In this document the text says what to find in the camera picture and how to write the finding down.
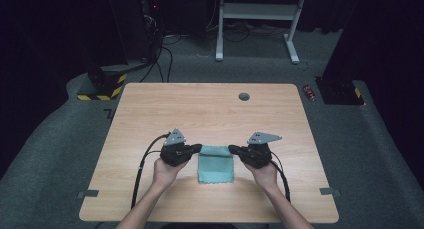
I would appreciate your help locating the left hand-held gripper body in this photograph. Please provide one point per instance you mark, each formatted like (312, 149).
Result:
(175, 154)

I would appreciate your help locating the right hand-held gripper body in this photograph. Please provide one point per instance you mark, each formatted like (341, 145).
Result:
(258, 155)

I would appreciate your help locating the teal microfibre cloth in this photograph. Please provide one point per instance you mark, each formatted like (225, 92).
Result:
(216, 167)

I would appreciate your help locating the person's right hand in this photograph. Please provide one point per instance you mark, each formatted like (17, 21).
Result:
(266, 177)

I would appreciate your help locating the person's left hand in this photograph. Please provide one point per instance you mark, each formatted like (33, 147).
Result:
(165, 175)

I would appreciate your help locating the grey tape strip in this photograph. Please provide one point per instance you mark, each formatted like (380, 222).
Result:
(88, 193)
(330, 191)

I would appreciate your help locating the red can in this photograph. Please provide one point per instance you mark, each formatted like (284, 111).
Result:
(309, 92)

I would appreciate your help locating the black yellow striped stand base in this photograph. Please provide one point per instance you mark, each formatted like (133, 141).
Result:
(106, 87)

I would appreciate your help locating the dark equipment rack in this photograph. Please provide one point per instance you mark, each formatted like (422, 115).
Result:
(151, 19)

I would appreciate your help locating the white metal stand frame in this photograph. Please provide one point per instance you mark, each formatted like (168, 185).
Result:
(258, 11)

